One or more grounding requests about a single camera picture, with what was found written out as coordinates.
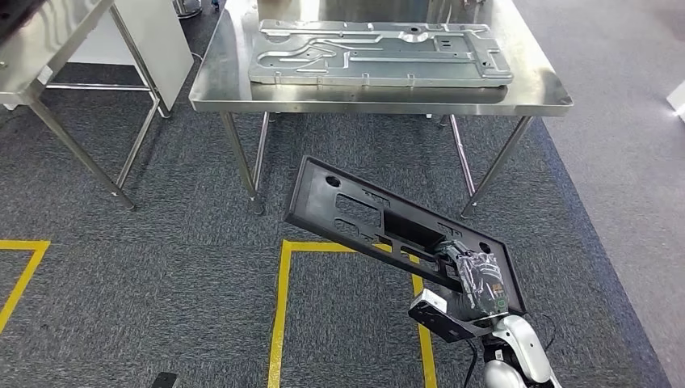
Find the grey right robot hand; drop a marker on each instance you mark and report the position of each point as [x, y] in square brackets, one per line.
[479, 284]

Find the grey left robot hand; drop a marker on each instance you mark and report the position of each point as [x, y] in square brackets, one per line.
[166, 381]

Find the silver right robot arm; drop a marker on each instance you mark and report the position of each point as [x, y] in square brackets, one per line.
[522, 342]

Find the steel workbench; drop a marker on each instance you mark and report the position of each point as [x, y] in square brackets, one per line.
[535, 80]

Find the yellow floor tape square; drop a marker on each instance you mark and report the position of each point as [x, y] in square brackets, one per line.
[278, 321]

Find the stamped grey metal plate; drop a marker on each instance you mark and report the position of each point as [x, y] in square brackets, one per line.
[374, 64]

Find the white box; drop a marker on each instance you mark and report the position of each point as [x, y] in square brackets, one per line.
[678, 99]

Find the white board panel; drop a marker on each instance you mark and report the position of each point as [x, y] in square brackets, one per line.
[150, 48]

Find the steel table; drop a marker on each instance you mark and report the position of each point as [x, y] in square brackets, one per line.
[53, 48]

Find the silver chair base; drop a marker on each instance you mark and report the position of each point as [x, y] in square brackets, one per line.
[187, 8]

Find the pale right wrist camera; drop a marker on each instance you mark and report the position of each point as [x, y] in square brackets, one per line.
[428, 302]

